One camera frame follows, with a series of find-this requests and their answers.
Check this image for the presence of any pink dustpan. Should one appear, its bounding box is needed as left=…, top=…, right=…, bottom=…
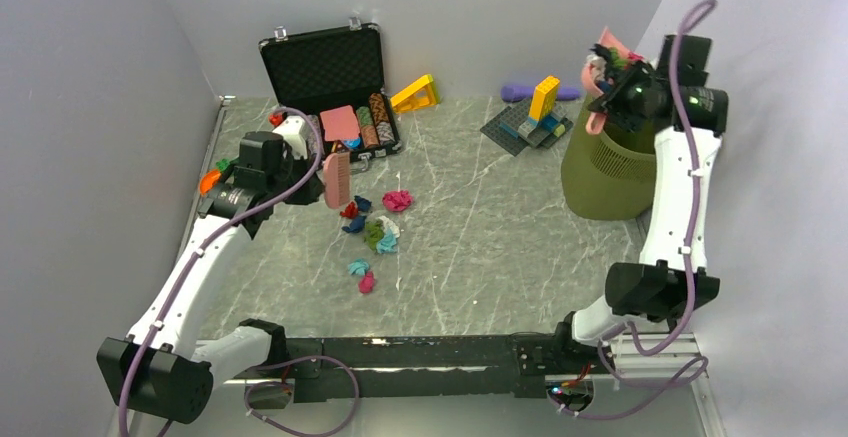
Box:
left=581, top=27, right=643, bottom=103

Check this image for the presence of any pink hand brush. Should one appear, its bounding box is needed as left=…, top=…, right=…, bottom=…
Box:
left=323, top=152, right=351, bottom=209

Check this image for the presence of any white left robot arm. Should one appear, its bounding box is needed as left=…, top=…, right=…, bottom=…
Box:
left=96, top=131, right=325, bottom=436

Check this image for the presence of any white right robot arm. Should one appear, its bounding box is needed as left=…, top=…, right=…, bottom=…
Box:
left=551, top=33, right=729, bottom=373

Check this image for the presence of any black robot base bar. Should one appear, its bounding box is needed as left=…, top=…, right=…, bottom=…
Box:
left=238, top=332, right=600, bottom=403

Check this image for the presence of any green paper scrap centre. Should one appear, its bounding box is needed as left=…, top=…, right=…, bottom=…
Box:
left=608, top=47, right=629, bottom=69

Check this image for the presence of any green paper scrap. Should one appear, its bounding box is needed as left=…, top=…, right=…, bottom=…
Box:
left=363, top=219, right=385, bottom=252
left=608, top=47, right=629, bottom=69

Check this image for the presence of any white twisted paper scrap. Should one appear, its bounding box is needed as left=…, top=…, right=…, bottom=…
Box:
left=586, top=53, right=606, bottom=73

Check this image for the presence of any black paper scrap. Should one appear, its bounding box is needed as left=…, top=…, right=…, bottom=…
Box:
left=591, top=43, right=614, bottom=65

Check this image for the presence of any pink playing card deck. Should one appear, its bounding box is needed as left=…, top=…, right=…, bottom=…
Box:
left=319, top=105, right=360, bottom=142

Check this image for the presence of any orange horseshoe toy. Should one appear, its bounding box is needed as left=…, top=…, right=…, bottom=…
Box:
left=198, top=168, right=221, bottom=196

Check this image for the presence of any red paper scrap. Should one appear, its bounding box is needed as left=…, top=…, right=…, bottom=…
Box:
left=339, top=201, right=359, bottom=220

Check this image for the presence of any olive green waste basket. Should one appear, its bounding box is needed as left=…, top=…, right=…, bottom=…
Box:
left=561, top=97, right=657, bottom=221

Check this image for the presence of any dark blue scrap by case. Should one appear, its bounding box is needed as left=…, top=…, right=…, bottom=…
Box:
left=354, top=195, right=373, bottom=214

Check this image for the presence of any dark blue scrap far left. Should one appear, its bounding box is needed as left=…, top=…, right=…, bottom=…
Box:
left=342, top=215, right=367, bottom=234

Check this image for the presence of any yellow orange brick tower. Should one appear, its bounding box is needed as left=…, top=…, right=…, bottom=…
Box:
left=527, top=75, right=560, bottom=123

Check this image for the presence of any green paper scrap left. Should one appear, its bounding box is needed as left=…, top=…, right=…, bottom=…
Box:
left=363, top=219, right=385, bottom=252

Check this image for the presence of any black poker chip case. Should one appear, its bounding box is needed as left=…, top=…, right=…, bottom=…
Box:
left=258, top=17, right=404, bottom=171

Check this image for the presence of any pink paper scrap by case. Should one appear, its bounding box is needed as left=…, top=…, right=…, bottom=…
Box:
left=382, top=190, right=414, bottom=213

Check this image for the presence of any light blue scrap right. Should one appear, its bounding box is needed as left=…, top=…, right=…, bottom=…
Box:
left=347, top=259, right=370, bottom=277

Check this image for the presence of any light blue scrap on brush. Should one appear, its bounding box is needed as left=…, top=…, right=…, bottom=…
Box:
left=375, top=232, right=398, bottom=254

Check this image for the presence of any purple cylinder toy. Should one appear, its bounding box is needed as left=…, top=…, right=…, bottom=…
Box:
left=500, top=83, right=581, bottom=103

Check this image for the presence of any grey brick baseplate model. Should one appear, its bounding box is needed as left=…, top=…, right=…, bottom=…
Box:
left=480, top=103, right=573, bottom=156

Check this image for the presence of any pink paper scrap near edge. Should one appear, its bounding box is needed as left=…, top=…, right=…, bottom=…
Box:
left=358, top=271, right=376, bottom=294

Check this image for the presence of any yellow triangular toy block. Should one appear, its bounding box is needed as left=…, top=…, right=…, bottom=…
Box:
left=390, top=74, right=441, bottom=113

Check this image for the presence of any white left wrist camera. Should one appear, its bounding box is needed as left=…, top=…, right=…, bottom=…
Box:
left=268, top=110, right=313, bottom=159

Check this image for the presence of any aluminium frame rail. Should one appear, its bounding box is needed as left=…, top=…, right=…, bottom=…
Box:
left=109, top=96, right=236, bottom=437

